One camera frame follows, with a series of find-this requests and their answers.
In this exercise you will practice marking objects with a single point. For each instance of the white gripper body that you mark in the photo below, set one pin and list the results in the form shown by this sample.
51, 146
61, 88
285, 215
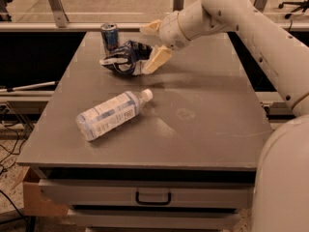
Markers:
171, 31

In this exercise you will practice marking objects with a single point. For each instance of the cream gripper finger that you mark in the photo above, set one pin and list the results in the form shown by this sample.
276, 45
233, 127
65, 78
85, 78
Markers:
151, 28
159, 56

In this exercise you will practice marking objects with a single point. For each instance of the blue chip bag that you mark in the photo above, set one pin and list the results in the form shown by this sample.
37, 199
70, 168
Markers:
128, 59

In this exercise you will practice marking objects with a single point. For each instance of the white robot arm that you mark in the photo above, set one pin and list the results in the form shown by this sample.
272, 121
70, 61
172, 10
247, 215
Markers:
281, 190

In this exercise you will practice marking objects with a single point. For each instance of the redbull can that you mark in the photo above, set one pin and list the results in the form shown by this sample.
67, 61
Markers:
110, 37

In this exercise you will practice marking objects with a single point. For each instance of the plastic water bottle lying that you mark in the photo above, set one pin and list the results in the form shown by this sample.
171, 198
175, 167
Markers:
110, 114

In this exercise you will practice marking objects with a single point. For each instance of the grey drawer cabinet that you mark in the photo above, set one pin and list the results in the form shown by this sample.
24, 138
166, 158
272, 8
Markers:
199, 138

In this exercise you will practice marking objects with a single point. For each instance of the grey metal rod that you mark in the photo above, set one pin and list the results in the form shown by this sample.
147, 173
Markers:
28, 87

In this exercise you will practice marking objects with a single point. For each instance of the black office chair base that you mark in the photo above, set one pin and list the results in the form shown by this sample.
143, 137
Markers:
299, 6

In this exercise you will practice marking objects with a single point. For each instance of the cardboard box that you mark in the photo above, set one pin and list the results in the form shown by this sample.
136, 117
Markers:
34, 202

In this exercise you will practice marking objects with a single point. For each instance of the metal railing frame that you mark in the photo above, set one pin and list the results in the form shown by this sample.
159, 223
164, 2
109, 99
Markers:
91, 11

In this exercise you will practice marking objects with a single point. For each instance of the black drawer handle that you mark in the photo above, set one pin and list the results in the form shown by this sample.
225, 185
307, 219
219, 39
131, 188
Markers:
153, 199

